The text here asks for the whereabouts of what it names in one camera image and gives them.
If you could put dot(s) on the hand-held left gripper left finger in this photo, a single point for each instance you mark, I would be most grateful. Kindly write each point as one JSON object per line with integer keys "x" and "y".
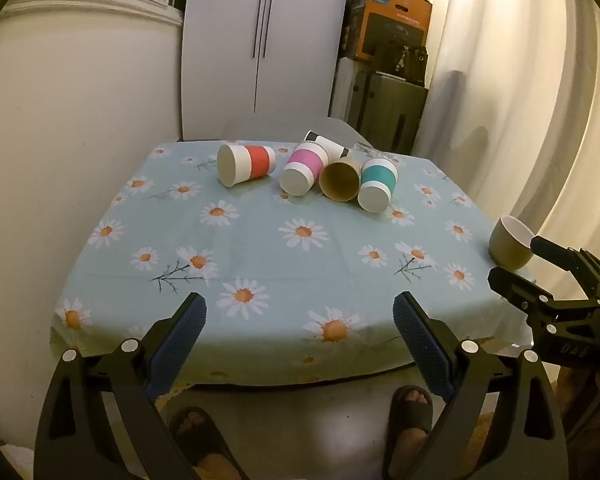
{"x": 179, "y": 342}

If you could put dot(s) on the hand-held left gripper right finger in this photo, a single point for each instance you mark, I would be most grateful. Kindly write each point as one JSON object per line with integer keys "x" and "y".
{"x": 420, "y": 342}

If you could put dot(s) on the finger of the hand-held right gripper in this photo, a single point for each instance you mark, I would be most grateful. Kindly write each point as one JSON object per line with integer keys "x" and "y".
{"x": 512, "y": 284}
{"x": 550, "y": 249}

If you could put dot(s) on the beige cup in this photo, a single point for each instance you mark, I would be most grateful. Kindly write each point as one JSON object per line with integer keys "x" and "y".
{"x": 510, "y": 242}

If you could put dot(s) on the white cup with teal band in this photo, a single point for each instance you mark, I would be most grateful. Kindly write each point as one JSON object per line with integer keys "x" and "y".
{"x": 377, "y": 180}

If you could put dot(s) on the brown paper cup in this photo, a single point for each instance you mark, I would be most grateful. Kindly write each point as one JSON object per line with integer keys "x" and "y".
{"x": 337, "y": 180}

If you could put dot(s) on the white cup with red band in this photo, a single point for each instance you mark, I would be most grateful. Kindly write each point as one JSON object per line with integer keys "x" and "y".
{"x": 250, "y": 162}

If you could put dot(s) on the clear glass cup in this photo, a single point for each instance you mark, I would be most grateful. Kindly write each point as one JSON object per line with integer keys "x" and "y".
{"x": 365, "y": 151}

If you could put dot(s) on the white cup with pink band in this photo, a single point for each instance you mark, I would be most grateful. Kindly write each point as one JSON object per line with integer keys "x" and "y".
{"x": 305, "y": 165}

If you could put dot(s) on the white cup with black band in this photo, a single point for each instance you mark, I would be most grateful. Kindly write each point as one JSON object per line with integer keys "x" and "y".
{"x": 330, "y": 144}

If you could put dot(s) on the black slipper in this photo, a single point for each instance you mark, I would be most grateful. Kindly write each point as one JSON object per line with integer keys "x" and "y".
{"x": 202, "y": 442}
{"x": 410, "y": 415}

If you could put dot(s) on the person's right foot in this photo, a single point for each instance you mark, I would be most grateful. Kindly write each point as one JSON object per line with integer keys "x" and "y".
{"x": 405, "y": 452}

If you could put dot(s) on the person's foot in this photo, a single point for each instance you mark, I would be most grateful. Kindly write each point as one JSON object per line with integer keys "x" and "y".
{"x": 215, "y": 467}
{"x": 405, "y": 452}

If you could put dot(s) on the daisy print blue tablecloth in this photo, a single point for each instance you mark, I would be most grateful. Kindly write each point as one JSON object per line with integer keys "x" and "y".
{"x": 260, "y": 260}

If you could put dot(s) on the person's left foot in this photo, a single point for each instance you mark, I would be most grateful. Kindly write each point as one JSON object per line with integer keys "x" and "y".
{"x": 215, "y": 467}

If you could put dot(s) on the cream curtain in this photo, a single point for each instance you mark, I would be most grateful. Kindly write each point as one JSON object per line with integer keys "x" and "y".
{"x": 520, "y": 85}

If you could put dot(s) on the grey suitcase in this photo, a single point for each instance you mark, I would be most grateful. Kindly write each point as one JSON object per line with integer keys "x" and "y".
{"x": 385, "y": 110}

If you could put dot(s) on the black bag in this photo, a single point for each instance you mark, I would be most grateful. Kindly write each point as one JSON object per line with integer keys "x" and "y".
{"x": 405, "y": 62}

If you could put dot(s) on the white box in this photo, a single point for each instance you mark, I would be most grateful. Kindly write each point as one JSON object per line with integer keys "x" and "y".
{"x": 342, "y": 90}

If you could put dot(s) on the orange cardboard box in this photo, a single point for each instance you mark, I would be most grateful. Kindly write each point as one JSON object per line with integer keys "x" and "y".
{"x": 385, "y": 20}

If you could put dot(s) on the white refrigerator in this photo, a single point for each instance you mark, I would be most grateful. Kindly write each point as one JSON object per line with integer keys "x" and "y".
{"x": 230, "y": 50}

